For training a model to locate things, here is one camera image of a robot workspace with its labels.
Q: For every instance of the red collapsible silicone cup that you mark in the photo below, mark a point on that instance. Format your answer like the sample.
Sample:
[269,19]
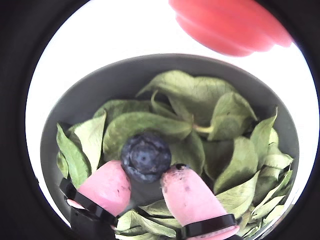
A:
[225,25]

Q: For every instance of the dark grey round bowl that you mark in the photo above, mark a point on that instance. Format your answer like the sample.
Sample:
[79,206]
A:
[112,80]

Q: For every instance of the pink-tipped black gripper finger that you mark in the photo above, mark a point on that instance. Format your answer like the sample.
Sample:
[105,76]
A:
[190,200]
[105,190]

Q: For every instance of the pile of green leaves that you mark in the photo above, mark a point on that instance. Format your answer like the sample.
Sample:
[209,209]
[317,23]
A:
[225,120]

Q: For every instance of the blueberry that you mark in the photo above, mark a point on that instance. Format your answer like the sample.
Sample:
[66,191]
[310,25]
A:
[146,157]

